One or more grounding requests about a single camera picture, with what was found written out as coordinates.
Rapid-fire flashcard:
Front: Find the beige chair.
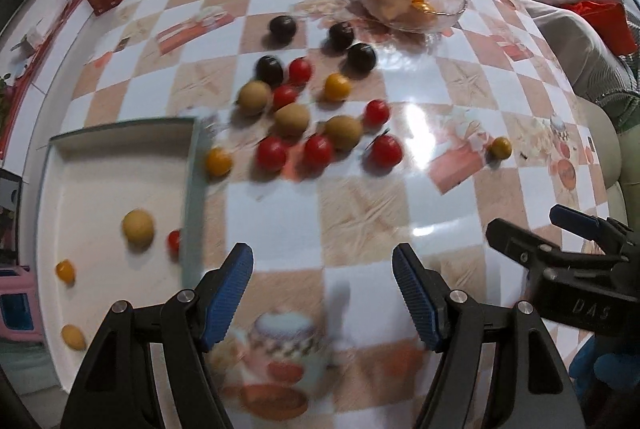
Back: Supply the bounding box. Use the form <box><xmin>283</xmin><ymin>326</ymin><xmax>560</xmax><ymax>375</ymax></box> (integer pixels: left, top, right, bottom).
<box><xmin>577</xmin><ymin>98</ymin><xmax>640</xmax><ymax>232</ymax></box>

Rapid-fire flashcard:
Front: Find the checkered tablecloth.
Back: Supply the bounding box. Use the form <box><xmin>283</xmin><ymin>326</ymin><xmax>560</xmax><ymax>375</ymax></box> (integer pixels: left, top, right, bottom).
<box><xmin>10</xmin><ymin>0</ymin><xmax>623</xmax><ymax>429</ymax></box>

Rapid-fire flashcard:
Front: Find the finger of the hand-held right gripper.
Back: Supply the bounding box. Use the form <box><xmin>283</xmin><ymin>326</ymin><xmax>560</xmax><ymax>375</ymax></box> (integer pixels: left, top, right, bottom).
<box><xmin>486</xmin><ymin>218</ymin><xmax>567</xmax><ymax>268</ymax></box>
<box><xmin>549</xmin><ymin>204</ymin><xmax>640</xmax><ymax>256</ymax></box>

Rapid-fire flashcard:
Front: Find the red bag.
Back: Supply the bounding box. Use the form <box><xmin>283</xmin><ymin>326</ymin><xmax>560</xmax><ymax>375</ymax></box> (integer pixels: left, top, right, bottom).
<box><xmin>569</xmin><ymin>0</ymin><xmax>632</xmax><ymax>56</ymax></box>

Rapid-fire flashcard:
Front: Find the person's right hand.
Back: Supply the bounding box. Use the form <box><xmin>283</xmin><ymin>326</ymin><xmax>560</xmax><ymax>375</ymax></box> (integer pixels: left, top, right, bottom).
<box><xmin>569</xmin><ymin>336</ymin><xmax>640</xmax><ymax>406</ymax></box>

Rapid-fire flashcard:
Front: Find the pink plastic stool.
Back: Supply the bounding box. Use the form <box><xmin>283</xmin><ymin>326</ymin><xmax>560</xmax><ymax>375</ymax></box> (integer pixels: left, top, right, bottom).
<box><xmin>0</xmin><ymin>263</ymin><xmax>45</xmax><ymax>342</ymax></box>

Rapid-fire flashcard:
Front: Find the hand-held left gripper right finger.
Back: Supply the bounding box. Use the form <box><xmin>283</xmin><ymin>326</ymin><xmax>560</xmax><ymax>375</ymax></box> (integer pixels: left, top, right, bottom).
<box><xmin>392</xmin><ymin>243</ymin><xmax>586</xmax><ymax>429</ymax></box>

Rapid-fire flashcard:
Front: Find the black plum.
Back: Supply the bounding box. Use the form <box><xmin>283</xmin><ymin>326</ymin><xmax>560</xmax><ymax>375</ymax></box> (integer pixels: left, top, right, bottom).
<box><xmin>347</xmin><ymin>42</ymin><xmax>377</xmax><ymax>72</ymax></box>
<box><xmin>328</xmin><ymin>22</ymin><xmax>356</xmax><ymax>50</ymax></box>
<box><xmin>255</xmin><ymin>55</ymin><xmax>285</xmax><ymax>86</ymax></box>
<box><xmin>269</xmin><ymin>15</ymin><xmax>298</xmax><ymax>44</ymax></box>

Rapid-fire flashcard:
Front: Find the brown longan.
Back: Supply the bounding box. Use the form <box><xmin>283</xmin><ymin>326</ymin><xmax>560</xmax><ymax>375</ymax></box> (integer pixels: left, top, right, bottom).
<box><xmin>273</xmin><ymin>102</ymin><xmax>311</xmax><ymax>138</ymax></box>
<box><xmin>324</xmin><ymin>114</ymin><xmax>364</xmax><ymax>152</ymax></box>
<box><xmin>121</xmin><ymin>208</ymin><xmax>156</xmax><ymax>251</ymax></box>
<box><xmin>237</xmin><ymin>80</ymin><xmax>273</xmax><ymax>116</ymax></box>

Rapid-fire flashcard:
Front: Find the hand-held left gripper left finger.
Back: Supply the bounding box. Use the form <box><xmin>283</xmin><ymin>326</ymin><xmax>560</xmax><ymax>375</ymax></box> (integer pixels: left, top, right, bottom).
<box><xmin>60</xmin><ymin>243</ymin><xmax>255</xmax><ymax>429</ymax></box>

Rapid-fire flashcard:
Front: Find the white tray with green rim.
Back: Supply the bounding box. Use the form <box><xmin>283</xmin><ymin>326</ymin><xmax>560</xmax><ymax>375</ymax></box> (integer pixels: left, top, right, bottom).
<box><xmin>34</xmin><ymin>117</ymin><xmax>213</xmax><ymax>392</ymax></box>

